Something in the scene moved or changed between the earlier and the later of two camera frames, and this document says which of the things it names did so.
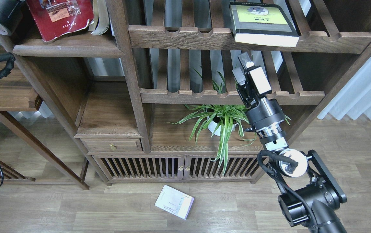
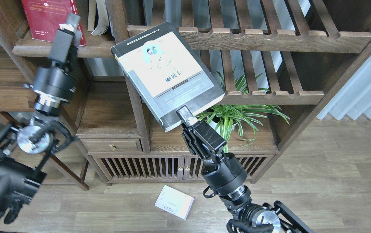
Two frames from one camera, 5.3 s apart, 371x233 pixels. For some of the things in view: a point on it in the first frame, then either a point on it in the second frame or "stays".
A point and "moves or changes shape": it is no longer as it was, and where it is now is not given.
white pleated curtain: [369, 92] stays
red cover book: [53, 18] moves or changes shape
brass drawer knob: [113, 148] stays
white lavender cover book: [174, 202] stays
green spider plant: [224, 120] stays
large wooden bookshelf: [150, 84] stays
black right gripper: [263, 112] → [224, 173]
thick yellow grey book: [262, 24] → [167, 73]
